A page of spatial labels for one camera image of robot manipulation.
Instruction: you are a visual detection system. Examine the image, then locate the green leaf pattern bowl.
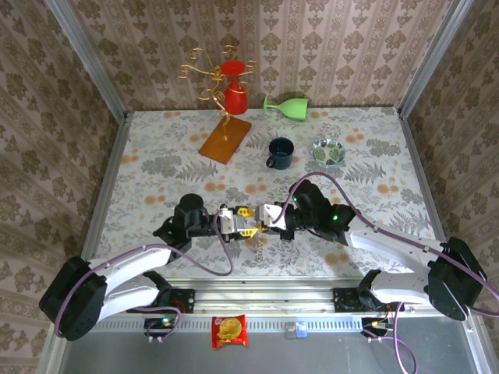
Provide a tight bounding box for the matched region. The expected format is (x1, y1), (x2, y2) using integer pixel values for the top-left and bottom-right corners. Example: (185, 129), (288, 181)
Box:
(310, 138), (346, 168)

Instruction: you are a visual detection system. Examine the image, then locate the dark blue mug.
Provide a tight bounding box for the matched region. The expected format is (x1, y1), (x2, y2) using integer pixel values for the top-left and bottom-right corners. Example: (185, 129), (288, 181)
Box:
(266, 136), (296, 171)

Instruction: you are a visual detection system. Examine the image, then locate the slotted metal strip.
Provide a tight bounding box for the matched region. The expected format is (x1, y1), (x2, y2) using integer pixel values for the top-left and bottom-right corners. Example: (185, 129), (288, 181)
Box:
(68, 316), (366, 333)

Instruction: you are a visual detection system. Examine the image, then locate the red snack packet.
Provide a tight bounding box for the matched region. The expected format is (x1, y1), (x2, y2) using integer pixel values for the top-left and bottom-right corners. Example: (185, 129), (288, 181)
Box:
(211, 314), (249, 350)

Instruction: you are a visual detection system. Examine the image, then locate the green wine glass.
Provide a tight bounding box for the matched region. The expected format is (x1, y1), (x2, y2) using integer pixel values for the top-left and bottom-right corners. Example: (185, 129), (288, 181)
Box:
(262, 96), (310, 123)

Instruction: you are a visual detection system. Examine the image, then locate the small blue silver device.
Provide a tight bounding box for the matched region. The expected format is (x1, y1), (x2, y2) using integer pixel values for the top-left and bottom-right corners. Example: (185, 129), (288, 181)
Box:
(285, 321), (307, 339)

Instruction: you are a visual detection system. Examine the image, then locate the red wine glass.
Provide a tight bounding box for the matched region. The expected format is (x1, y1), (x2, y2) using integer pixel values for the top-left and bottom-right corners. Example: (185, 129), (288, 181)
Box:
(220, 59), (250, 116)

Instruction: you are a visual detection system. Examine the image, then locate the grey metal sheet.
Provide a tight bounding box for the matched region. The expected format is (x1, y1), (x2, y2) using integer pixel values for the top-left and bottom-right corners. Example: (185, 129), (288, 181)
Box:
(58, 303), (484, 374)

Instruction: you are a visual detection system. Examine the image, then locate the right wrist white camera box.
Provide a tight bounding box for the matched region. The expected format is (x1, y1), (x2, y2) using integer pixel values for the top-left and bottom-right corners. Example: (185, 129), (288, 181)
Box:
(253, 202), (294, 231)

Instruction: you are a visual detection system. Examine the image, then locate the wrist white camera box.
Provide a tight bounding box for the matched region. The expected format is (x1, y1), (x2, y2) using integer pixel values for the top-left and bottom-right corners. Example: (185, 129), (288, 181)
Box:
(253, 202), (294, 231)
(215, 205), (239, 239)

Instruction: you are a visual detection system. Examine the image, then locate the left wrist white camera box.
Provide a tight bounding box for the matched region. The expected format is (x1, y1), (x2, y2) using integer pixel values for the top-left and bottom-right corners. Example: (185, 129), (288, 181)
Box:
(215, 205), (239, 239)

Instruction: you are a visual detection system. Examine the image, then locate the wide aluminium base rail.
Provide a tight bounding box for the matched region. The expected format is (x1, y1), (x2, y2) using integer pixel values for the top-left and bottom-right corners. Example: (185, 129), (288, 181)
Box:
(54, 278), (479, 315)

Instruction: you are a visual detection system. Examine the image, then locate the gold wire rack orange base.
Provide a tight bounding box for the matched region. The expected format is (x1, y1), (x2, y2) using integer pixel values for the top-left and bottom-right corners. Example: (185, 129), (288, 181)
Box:
(179, 45), (258, 167)

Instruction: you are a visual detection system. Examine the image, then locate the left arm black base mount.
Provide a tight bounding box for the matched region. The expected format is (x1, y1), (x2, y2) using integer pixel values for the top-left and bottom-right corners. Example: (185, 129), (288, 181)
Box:
(125, 288), (196, 315)

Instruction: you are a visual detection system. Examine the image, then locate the aluminium table side rail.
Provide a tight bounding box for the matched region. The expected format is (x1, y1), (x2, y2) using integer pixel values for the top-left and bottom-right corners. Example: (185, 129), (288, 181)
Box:
(397, 111), (461, 284)
(72, 112), (132, 288)

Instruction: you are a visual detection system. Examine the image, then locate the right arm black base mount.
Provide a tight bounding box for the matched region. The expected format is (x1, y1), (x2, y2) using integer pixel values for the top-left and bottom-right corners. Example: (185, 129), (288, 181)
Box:
(333, 287), (406, 313)

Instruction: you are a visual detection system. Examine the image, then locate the aluminium frame post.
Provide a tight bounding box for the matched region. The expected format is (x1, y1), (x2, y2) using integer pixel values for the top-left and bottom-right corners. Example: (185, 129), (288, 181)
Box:
(44, 0), (129, 122)
(397, 0), (475, 118)

